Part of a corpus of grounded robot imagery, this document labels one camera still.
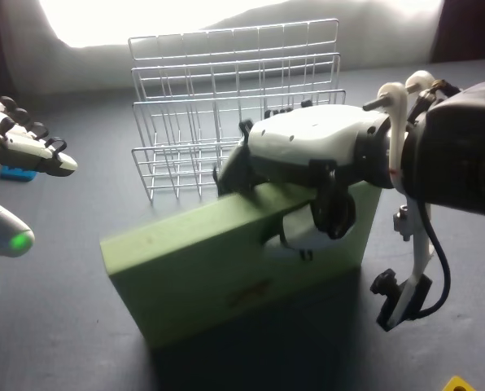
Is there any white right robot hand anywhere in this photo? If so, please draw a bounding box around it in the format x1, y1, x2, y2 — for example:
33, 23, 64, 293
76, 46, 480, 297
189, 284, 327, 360
212, 97, 392, 262

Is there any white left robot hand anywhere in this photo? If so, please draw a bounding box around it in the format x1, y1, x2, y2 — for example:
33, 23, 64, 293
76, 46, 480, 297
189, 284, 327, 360
0, 92, 79, 258

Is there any light green book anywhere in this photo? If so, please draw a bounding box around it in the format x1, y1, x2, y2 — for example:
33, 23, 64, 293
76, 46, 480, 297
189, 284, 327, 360
98, 178, 384, 349

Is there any blue square block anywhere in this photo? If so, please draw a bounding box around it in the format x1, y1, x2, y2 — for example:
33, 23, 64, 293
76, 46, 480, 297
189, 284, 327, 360
0, 164, 38, 183

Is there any grey table cloth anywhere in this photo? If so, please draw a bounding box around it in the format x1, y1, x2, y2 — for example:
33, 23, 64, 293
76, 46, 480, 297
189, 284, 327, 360
0, 0, 485, 391

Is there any yellow triangle block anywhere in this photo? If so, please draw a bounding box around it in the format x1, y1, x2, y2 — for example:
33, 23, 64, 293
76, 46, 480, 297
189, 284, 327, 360
443, 375, 478, 391

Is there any silver wire rack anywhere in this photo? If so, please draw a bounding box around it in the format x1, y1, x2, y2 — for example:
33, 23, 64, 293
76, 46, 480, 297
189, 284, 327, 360
127, 18, 347, 204

